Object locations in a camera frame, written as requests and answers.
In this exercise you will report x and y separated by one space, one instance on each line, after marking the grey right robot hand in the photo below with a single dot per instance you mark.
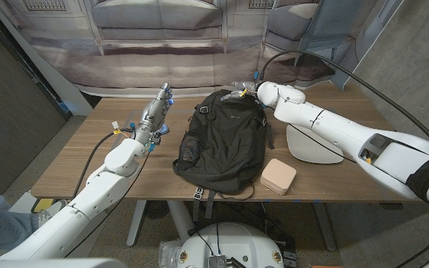
250 91

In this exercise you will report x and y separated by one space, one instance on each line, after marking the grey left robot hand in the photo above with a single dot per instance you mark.
153 117

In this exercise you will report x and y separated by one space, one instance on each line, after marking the black backpack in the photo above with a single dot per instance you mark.
229 141

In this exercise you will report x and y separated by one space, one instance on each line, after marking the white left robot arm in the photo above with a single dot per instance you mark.
95 197

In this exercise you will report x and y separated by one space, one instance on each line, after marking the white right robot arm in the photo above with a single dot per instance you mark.
348 134

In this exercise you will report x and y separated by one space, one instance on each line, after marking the white paper plate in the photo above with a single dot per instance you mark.
307 150

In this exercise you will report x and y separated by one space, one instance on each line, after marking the printed room backdrop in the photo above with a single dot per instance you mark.
162 56

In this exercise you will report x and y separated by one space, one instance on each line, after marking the round black floor fan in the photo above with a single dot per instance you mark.
156 209

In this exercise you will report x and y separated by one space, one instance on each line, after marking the white table leg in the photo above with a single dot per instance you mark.
136 223
181 219

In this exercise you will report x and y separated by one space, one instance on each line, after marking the clear plastic bag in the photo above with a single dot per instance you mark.
168 255

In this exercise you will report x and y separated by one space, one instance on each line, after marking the yellow black floor item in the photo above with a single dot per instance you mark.
43 204

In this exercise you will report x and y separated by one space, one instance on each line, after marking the dark wooden door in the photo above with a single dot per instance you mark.
9 111

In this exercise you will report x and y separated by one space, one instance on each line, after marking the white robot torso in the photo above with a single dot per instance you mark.
237 242

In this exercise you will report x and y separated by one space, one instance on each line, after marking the grey table leg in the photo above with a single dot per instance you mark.
324 227

